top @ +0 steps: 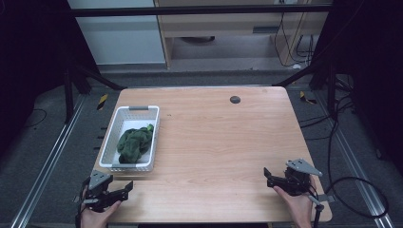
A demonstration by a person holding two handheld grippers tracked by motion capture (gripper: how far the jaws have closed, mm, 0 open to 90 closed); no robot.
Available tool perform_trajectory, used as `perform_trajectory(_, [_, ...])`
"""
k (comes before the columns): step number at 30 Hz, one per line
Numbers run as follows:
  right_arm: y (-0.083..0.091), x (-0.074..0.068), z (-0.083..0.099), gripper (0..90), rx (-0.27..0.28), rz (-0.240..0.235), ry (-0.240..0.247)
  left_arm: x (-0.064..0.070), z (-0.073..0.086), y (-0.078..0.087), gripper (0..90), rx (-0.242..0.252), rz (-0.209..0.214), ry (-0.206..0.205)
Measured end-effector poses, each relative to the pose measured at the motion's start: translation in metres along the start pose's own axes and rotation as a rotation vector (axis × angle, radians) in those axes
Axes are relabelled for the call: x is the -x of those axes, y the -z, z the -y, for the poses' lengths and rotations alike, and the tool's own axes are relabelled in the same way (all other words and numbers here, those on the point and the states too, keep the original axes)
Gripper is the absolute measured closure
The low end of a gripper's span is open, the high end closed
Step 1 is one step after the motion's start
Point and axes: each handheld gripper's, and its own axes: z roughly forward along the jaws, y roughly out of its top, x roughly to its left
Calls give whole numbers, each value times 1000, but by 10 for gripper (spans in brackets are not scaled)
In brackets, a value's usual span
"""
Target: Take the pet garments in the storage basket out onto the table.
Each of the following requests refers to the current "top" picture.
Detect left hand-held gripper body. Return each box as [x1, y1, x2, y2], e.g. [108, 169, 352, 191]
[73, 169, 124, 214]

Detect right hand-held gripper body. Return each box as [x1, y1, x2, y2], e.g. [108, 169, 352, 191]
[283, 158, 336, 204]

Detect person's right hand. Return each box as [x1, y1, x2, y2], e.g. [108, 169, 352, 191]
[272, 176, 318, 228]

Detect person's left hand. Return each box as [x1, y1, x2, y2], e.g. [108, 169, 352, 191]
[79, 185, 124, 228]

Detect dark green cloth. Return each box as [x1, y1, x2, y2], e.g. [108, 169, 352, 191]
[116, 123, 155, 164]

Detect white plastic basket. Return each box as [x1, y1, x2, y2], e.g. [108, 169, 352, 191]
[98, 104, 161, 173]

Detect yellow black striped tape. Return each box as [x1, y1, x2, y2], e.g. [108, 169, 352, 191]
[96, 93, 109, 111]
[298, 90, 318, 105]

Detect black metal stand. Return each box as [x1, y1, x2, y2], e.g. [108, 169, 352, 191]
[62, 62, 127, 125]
[271, 58, 338, 116]

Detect black curtain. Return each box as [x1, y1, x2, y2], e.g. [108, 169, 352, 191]
[315, 0, 403, 179]
[0, 0, 100, 160]

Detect white cabinet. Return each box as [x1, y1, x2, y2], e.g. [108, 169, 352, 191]
[67, 0, 166, 67]

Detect light wooden desk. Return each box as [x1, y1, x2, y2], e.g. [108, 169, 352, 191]
[153, 0, 333, 69]

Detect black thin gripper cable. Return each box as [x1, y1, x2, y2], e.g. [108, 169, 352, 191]
[74, 179, 91, 228]

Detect aluminium floor rail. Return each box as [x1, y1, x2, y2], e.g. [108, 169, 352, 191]
[313, 90, 395, 228]
[9, 94, 87, 228]

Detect black floor cables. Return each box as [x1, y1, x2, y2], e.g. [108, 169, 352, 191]
[298, 74, 357, 142]

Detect black looped gripper cable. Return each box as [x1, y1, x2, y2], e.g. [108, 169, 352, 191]
[324, 176, 390, 219]

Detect black thin floor cable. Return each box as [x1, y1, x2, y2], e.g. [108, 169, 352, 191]
[23, 107, 48, 129]

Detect black hanging cables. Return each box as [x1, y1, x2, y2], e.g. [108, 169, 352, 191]
[273, 11, 316, 68]

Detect black horizontal frame bar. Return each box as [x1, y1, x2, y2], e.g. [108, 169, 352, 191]
[67, 4, 335, 17]

